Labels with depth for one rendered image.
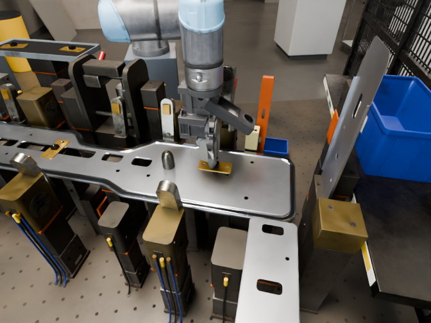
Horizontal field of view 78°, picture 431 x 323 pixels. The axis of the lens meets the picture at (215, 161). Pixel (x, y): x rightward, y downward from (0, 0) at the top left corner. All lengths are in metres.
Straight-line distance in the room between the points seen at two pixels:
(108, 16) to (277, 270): 0.56
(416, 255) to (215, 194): 0.40
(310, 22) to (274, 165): 3.80
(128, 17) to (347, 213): 0.55
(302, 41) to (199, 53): 4.00
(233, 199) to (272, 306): 0.24
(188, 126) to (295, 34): 3.89
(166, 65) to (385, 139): 0.81
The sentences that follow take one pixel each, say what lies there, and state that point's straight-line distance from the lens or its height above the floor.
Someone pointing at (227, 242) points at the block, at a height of 0.98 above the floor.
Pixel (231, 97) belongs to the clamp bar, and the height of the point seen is 1.14.
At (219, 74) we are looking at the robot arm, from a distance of 0.52.
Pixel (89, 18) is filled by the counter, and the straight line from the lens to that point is 6.55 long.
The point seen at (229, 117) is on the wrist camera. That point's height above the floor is 1.18.
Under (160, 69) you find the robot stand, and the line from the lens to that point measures 1.14.
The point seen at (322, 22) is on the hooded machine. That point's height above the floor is 0.53.
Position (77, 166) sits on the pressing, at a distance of 0.79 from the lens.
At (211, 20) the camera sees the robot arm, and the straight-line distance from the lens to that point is 0.48.
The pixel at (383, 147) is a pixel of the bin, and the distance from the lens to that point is 0.68.
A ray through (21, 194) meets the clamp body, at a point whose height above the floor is 1.04.
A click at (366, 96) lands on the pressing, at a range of 0.52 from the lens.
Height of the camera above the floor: 1.46
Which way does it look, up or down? 41 degrees down
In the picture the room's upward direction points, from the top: straight up
